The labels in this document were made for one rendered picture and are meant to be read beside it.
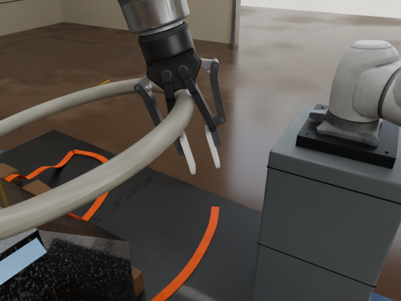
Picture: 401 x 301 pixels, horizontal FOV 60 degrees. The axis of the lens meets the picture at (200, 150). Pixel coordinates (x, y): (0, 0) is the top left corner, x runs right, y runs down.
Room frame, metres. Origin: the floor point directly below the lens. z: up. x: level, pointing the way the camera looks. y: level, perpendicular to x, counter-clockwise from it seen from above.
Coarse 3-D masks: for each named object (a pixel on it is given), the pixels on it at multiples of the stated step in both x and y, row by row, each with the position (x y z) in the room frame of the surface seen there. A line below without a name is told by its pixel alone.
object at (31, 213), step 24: (72, 96) 0.70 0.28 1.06; (96, 96) 0.70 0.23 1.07; (24, 120) 0.66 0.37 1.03; (168, 120) 0.40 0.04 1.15; (144, 144) 0.35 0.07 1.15; (168, 144) 0.37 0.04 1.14; (96, 168) 0.31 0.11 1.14; (120, 168) 0.31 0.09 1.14; (48, 192) 0.28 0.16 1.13; (72, 192) 0.28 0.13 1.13; (96, 192) 0.29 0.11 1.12; (0, 216) 0.26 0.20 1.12; (24, 216) 0.26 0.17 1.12; (48, 216) 0.26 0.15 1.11; (0, 240) 0.25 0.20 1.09
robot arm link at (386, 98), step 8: (400, 72) 0.85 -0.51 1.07; (392, 80) 0.87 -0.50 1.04; (400, 80) 0.83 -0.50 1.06; (392, 88) 0.85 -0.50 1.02; (400, 88) 0.82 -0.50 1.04; (384, 96) 0.86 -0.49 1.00; (392, 96) 0.84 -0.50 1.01; (400, 96) 0.81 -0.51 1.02; (384, 104) 0.85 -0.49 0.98; (392, 104) 0.84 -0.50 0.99; (400, 104) 0.81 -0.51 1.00; (384, 112) 0.86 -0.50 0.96; (392, 112) 0.83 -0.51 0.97; (400, 112) 0.81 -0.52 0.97; (392, 120) 0.84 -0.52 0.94; (400, 120) 0.82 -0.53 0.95
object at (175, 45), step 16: (176, 32) 0.48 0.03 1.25; (144, 48) 0.48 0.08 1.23; (160, 48) 0.47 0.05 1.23; (176, 48) 0.47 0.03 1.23; (192, 48) 0.49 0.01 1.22; (160, 64) 0.49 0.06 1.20; (176, 64) 0.49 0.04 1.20; (192, 64) 0.49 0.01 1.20; (160, 80) 0.49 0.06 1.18; (176, 80) 0.49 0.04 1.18
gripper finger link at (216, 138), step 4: (216, 116) 0.50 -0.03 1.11; (216, 120) 0.49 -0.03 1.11; (216, 124) 0.49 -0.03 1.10; (216, 128) 0.49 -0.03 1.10; (216, 132) 0.49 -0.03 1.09; (212, 136) 0.49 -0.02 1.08; (216, 136) 0.49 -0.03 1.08; (216, 140) 0.49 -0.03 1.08; (220, 140) 0.49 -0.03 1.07; (216, 144) 0.49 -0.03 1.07; (220, 144) 0.49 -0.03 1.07
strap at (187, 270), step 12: (96, 156) 2.12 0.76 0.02; (108, 192) 1.70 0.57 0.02; (96, 204) 1.58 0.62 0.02; (84, 216) 1.48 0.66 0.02; (216, 216) 1.48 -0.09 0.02; (204, 240) 1.30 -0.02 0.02; (204, 252) 1.22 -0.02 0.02; (192, 264) 1.14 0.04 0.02; (180, 276) 1.07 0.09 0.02; (168, 288) 1.00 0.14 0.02; (156, 300) 0.94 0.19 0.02
